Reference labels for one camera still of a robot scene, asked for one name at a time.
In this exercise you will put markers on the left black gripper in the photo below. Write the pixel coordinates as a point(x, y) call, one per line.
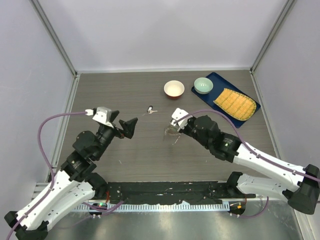
point(128, 126)

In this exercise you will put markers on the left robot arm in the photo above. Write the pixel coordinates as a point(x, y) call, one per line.
point(75, 182)

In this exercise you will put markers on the metal key organizer disc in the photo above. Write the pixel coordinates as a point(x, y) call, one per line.
point(171, 134)

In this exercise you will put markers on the light green bowl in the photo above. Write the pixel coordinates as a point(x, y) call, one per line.
point(203, 85)

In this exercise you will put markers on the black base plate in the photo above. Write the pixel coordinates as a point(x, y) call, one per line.
point(175, 192)

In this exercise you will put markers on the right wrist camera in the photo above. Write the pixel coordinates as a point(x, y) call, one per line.
point(176, 119)

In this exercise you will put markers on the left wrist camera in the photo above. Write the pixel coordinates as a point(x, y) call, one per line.
point(101, 115)

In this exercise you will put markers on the yellow woven mat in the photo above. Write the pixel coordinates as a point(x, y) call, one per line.
point(236, 104)

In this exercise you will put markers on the red white bowl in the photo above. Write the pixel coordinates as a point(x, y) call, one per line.
point(174, 89)

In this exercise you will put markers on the white slotted cable duct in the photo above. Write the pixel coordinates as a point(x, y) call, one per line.
point(183, 207)

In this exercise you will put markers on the key with black-white tag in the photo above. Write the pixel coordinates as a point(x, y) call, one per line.
point(151, 110)

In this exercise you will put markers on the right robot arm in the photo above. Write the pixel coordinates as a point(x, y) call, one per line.
point(298, 186)

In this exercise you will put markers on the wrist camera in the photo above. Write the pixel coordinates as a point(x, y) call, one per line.
point(176, 119)
point(101, 115)

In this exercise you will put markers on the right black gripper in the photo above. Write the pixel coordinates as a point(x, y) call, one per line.
point(189, 121)

